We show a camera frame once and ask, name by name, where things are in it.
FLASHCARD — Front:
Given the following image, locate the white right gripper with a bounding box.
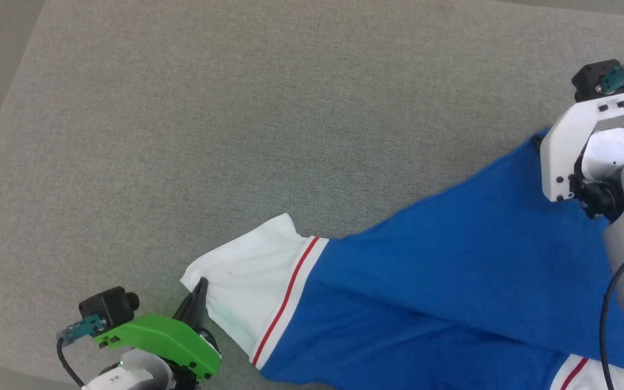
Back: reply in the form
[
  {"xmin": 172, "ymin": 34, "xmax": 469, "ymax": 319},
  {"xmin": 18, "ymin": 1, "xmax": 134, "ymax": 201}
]
[{"xmin": 531, "ymin": 93, "xmax": 624, "ymax": 220}]

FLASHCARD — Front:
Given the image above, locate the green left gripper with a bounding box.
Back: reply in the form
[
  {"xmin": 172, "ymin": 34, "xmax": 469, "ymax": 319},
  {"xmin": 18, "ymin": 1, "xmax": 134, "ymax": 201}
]
[{"xmin": 93, "ymin": 277, "xmax": 222, "ymax": 390}]

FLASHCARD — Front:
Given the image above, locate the blue white sports jersey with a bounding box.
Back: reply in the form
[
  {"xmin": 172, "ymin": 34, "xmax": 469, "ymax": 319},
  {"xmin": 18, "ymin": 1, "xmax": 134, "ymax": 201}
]
[{"xmin": 180, "ymin": 127, "xmax": 624, "ymax": 390}]

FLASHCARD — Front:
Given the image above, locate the left camera cable teal plug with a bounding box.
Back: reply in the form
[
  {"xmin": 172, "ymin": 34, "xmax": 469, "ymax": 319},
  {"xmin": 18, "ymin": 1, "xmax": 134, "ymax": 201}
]
[{"xmin": 56, "ymin": 316, "xmax": 106, "ymax": 388}]

